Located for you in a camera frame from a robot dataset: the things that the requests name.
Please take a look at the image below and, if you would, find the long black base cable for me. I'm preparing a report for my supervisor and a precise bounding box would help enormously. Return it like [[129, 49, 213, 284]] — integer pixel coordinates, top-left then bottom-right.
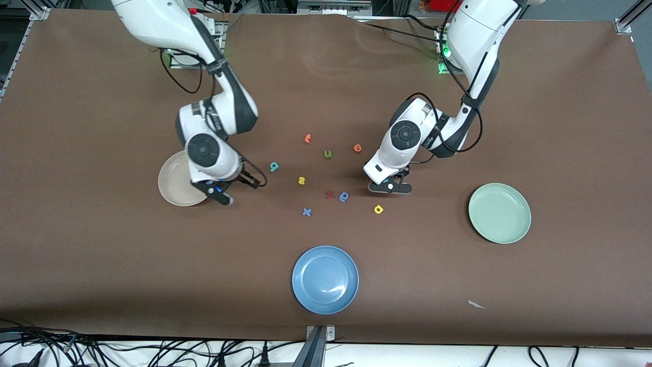
[[357, 20, 445, 45]]

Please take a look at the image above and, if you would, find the red box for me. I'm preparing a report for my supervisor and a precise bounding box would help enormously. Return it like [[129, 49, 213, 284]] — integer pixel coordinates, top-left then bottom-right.
[[428, 0, 467, 13]]

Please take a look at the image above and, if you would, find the metal table edge bracket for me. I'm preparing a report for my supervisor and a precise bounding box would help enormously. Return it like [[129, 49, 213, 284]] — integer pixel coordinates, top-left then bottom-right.
[[306, 325, 336, 343]]

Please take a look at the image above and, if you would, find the blue plate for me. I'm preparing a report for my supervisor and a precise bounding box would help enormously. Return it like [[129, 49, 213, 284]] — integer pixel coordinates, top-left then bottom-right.
[[291, 245, 360, 315]]

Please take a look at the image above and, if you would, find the short black base cable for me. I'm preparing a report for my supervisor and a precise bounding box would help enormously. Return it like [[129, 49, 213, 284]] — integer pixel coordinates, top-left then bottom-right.
[[405, 14, 445, 30]]

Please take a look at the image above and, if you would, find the beige brown plate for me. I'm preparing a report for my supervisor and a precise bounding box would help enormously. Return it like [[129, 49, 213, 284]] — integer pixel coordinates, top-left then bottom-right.
[[157, 151, 209, 207]]

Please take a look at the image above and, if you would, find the grey power strip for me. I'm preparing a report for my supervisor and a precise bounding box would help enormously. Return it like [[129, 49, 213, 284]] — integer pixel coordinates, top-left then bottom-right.
[[298, 0, 372, 15]]

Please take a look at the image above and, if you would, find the aluminium frame profile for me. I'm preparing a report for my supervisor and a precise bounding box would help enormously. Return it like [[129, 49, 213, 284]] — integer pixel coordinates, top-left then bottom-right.
[[0, 6, 51, 100], [614, 0, 652, 35]]

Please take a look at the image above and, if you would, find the brown table cover sheet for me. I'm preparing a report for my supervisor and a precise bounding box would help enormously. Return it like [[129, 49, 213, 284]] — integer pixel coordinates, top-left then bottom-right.
[[0, 8, 652, 347]]

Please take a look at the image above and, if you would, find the grey aluminium beam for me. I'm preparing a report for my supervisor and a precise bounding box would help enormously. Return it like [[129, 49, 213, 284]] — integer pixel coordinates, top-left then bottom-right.
[[291, 326, 328, 367]]

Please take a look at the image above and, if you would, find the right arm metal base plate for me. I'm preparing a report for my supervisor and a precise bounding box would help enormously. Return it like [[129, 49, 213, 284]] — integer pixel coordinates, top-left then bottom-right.
[[169, 21, 227, 70]]

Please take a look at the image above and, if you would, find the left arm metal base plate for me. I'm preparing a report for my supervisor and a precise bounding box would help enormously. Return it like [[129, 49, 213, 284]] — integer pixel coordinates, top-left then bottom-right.
[[437, 28, 464, 76]]

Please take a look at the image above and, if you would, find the light green plate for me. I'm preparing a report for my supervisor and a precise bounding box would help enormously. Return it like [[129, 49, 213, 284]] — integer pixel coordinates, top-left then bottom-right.
[[468, 182, 532, 245]]

